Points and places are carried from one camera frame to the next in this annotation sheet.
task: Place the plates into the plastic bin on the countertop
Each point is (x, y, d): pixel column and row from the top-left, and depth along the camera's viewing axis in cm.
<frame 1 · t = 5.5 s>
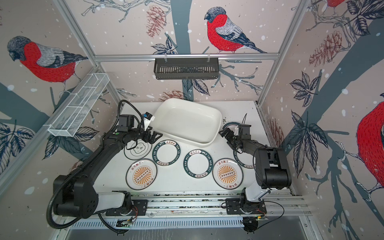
left hand: (154, 130, 82), fingers open
right hand: (222, 137, 95), fingers open
white plastic bin: (189, 120, 110), point 2 cm above the table
green rim plate left: (166, 152, 96), on the table
green rim plate centre: (198, 163, 90), on the table
orange sunburst plate left: (141, 174, 87), on the table
orange sunburst plate right: (228, 173, 87), on the table
white black line plate: (142, 149, 97), on the table

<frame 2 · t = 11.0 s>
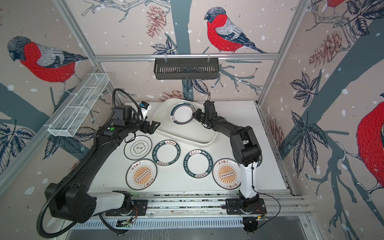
left hand: (151, 119, 78), fingers open
right hand: (191, 114, 98), fingers closed
green red ring plate: (182, 113, 103), point 11 cm above the table
the other named things where they were.

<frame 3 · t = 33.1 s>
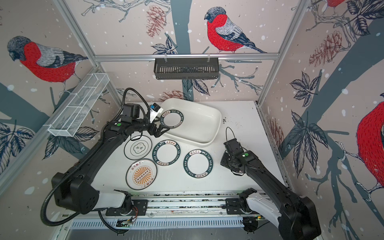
left hand: (162, 122, 77), fingers open
right hand: (222, 163, 82), fingers open
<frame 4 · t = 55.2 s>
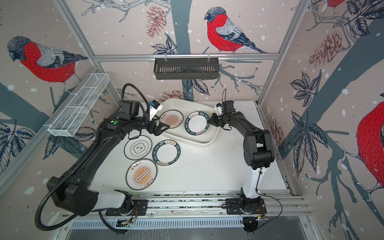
left hand: (162, 121, 74), fingers open
right hand: (207, 122, 95), fingers closed
green rim plate centre: (197, 123, 102), point 7 cm above the table
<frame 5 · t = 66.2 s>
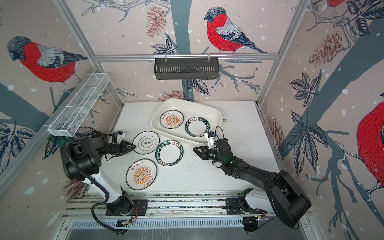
left hand: (132, 147, 93), fingers open
right hand: (193, 151, 80), fingers closed
white black line plate: (146, 142, 100), on the table
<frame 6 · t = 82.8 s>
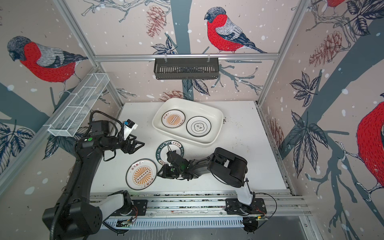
left hand: (135, 140, 75), fingers open
right hand: (157, 177, 82), fingers open
white black line plate: (198, 126, 107), on the table
